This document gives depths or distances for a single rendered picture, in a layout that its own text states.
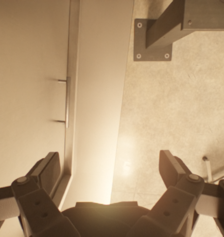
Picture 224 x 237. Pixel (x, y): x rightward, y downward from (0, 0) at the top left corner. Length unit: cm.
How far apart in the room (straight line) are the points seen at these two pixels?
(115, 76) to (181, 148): 120
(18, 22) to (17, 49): 4
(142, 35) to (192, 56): 43
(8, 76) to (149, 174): 157
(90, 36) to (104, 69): 11
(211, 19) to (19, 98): 50
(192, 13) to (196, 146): 133
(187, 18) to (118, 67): 24
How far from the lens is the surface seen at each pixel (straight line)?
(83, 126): 64
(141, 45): 142
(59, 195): 62
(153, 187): 181
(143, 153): 159
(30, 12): 36
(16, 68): 31
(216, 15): 57
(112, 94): 61
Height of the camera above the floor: 140
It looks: 75 degrees down
